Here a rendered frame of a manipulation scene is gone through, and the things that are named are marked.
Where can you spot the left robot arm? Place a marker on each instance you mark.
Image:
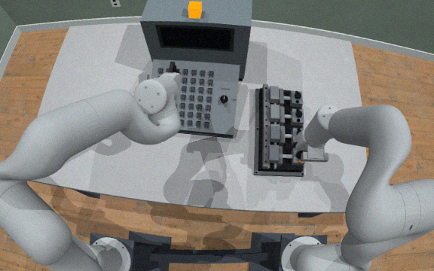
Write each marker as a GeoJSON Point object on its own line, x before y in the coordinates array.
{"type": "Point", "coordinates": [50, 140]}

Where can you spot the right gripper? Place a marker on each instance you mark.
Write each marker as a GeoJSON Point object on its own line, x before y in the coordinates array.
{"type": "Point", "coordinates": [301, 144]}

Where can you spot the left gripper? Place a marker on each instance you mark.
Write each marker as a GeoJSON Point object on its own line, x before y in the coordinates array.
{"type": "Point", "coordinates": [173, 73]}

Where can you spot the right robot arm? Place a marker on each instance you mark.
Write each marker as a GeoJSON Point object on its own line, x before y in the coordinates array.
{"type": "Point", "coordinates": [376, 211]}

